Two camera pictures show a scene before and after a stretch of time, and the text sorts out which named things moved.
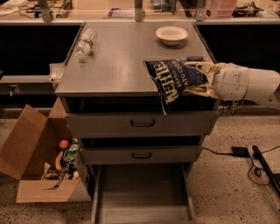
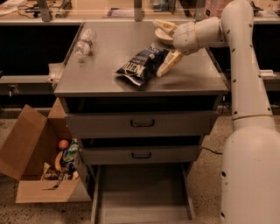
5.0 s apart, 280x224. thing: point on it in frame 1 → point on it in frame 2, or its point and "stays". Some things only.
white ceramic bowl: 171,35 stays
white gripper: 232,81 → 185,38
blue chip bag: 172,76 → 143,66
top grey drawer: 141,124 stays
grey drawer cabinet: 138,157 stays
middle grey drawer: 139,155 stays
